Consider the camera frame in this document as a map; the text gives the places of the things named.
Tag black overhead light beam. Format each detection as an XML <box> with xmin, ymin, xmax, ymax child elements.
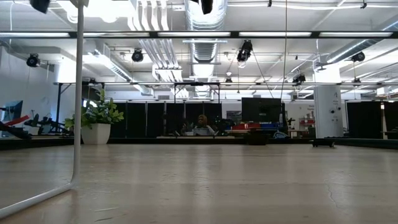
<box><xmin>0</xmin><ymin>30</ymin><xmax>398</xmax><ymax>40</ymax></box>

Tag white round column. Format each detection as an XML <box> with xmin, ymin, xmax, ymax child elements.
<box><xmin>313</xmin><ymin>67</ymin><xmax>345</xmax><ymax>138</ymax></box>

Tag black hanging camera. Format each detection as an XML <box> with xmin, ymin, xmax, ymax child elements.
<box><xmin>236</xmin><ymin>39</ymin><xmax>254</xmax><ymax>63</ymax></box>

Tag black partition panels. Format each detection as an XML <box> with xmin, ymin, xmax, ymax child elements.
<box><xmin>110</xmin><ymin>101</ymin><xmax>223</xmax><ymax>138</ymax></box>
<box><xmin>346</xmin><ymin>101</ymin><xmax>384</xmax><ymax>139</ymax></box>

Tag thin hanging cord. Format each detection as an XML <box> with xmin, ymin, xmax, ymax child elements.
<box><xmin>279</xmin><ymin>0</ymin><xmax>289</xmax><ymax>100</ymax></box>

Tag green plant in white pot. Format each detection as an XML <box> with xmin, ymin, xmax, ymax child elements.
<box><xmin>63</xmin><ymin>89</ymin><xmax>125</xmax><ymax>146</ymax></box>

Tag black television screen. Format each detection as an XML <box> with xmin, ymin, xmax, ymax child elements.
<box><xmin>241</xmin><ymin>97</ymin><xmax>282</xmax><ymax>124</ymax></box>

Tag small plant in white pot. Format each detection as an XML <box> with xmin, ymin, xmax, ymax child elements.
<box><xmin>29</xmin><ymin>113</ymin><xmax>41</xmax><ymax>136</ymax></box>

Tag black table frame rail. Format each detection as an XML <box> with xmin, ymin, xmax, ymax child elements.
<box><xmin>0</xmin><ymin>136</ymin><xmax>398</xmax><ymax>152</ymax></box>

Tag white metal frame leg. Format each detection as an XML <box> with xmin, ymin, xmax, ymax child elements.
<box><xmin>0</xmin><ymin>0</ymin><xmax>90</xmax><ymax>218</ymax></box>

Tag tilted computer monitor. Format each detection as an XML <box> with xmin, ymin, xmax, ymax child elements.
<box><xmin>0</xmin><ymin>100</ymin><xmax>24</xmax><ymax>123</ymax></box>

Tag person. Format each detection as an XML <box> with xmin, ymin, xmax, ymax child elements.
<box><xmin>194</xmin><ymin>114</ymin><xmax>217</xmax><ymax>137</ymax></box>

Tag red and blue bins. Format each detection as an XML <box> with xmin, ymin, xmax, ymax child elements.
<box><xmin>223</xmin><ymin>123</ymin><xmax>282</xmax><ymax>131</ymax></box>

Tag silver ceiling air duct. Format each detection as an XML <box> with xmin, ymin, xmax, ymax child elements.
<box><xmin>325</xmin><ymin>14</ymin><xmax>398</xmax><ymax>65</ymax></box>
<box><xmin>183</xmin><ymin>0</ymin><xmax>228</xmax><ymax>100</ymax></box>

